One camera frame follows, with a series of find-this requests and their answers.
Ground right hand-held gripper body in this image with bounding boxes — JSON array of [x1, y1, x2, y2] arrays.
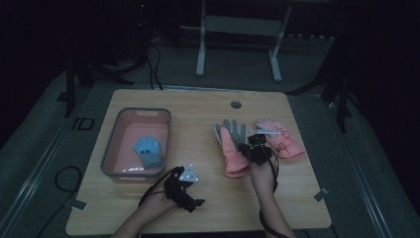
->
[[249, 129, 283, 167]]

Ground pink glove with grey palm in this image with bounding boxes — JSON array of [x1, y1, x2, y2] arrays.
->
[[213, 118, 253, 179]]

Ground pink basin with grey rim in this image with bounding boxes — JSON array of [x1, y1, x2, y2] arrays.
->
[[100, 107, 172, 184]]

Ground black hanging cables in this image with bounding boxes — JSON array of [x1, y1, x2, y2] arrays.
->
[[146, 43, 164, 91]]

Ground pink padded glove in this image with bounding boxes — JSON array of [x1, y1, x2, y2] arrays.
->
[[256, 118, 306, 160]]

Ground white metal stand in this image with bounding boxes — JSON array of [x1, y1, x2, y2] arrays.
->
[[179, 0, 293, 83]]

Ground person's right hand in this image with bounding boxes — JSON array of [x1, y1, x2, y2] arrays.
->
[[249, 160, 279, 196]]

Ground black floor cable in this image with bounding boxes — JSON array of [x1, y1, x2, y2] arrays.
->
[[35, 165, 83, 238]]

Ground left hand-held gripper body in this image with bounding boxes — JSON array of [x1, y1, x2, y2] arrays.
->
[[163, 163, 200, 208]]

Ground person's left hand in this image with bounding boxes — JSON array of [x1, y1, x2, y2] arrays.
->
[[139, 181, 180, 216]]

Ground grey tape piece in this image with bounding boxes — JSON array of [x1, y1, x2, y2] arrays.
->
[[70, 198, 89, 212], [313, 187, 331, 203]]

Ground black tripod stand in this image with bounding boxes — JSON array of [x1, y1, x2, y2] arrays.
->
[[286, 31, 356, 134], [55, 0, 157, 119]]

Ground metal floor rail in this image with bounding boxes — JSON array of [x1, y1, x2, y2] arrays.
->
[[325, 98, 402, 238], [0, 108, 87, 238]]

